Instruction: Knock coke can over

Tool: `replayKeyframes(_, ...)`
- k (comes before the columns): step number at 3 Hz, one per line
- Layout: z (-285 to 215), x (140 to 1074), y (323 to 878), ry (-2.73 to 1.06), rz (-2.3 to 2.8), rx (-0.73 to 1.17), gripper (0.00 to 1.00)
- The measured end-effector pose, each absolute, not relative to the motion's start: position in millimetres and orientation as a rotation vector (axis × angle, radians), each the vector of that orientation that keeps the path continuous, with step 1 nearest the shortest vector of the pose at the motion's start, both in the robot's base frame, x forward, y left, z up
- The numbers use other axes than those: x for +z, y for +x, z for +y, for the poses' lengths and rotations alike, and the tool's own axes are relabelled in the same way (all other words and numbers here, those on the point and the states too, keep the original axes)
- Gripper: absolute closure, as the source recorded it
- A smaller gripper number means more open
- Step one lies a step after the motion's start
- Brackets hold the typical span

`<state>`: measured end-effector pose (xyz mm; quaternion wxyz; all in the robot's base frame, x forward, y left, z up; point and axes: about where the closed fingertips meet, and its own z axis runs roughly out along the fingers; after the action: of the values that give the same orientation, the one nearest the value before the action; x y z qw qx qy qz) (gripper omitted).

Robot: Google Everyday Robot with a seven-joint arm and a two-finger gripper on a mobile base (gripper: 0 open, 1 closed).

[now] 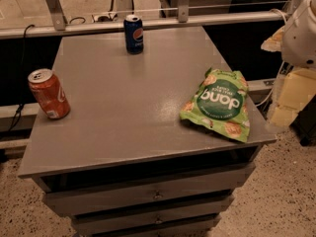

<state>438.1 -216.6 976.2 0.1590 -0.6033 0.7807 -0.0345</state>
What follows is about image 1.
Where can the green snack bag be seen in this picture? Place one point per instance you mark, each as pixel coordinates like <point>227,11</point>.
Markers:
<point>220,104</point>

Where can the orange coke can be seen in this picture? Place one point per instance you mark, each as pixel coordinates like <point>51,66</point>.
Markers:
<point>49,93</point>

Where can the grey drawer cabinet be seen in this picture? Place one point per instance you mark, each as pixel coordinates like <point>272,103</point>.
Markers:
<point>123,163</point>

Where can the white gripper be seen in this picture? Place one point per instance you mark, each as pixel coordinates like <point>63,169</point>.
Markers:
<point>300,39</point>

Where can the metal railing frame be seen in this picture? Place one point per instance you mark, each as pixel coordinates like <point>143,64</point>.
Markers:
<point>46,18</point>

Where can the white floor power outlet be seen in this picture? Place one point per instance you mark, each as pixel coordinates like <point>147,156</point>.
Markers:
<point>108,17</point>

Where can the blue pepsi can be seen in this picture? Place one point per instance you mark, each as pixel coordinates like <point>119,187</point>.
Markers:
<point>133,31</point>

